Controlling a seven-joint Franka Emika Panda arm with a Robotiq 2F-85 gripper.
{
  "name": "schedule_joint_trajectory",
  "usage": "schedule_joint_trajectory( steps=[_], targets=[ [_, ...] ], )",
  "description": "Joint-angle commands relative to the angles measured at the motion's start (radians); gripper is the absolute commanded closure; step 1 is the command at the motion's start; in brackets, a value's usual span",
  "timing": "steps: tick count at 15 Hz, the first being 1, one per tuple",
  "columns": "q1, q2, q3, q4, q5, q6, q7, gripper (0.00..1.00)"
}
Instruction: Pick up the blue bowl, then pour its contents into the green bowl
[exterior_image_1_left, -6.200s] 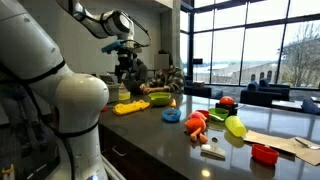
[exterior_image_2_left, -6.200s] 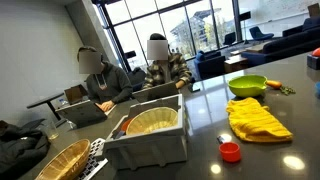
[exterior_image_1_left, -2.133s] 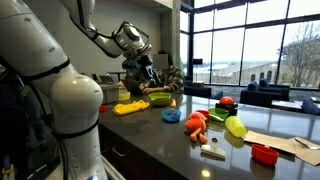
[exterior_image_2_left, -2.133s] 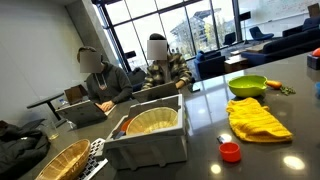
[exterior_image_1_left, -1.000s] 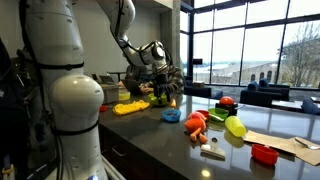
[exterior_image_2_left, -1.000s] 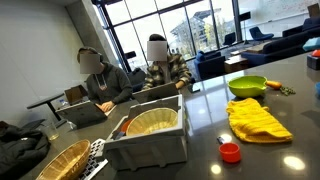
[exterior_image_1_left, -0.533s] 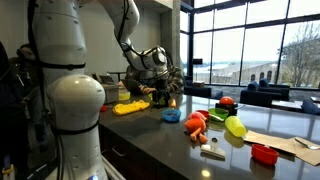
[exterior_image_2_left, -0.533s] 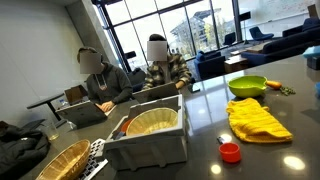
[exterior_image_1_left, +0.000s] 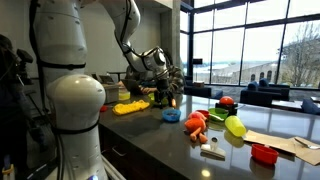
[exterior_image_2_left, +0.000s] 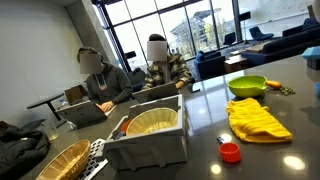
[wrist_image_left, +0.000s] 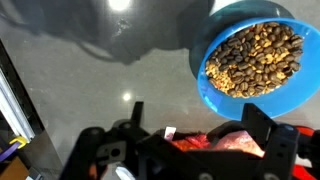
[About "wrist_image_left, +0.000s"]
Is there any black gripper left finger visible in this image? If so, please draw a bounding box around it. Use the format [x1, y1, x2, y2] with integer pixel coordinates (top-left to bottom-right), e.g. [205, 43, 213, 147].
[59, 101, 214, 180]

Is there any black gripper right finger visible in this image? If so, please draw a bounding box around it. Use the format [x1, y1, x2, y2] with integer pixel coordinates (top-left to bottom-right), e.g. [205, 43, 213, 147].
[241, 103, 320, 180]

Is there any blue plastic bowl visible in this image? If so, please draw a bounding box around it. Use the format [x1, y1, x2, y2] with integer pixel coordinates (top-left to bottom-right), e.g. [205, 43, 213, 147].
[196, 17, 320, 122]

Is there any purple clamp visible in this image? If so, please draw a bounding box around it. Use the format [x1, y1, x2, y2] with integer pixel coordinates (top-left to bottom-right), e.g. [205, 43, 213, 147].
[0, 135, 29, 164]

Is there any wooden counter cabinet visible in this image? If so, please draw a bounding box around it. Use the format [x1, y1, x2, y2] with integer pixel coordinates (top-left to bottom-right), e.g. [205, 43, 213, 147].
[0, 156, 31, 180]

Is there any aluminium rail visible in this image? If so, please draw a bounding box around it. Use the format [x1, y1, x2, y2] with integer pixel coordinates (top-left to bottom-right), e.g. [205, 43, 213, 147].
[0, 66, 36, 142]

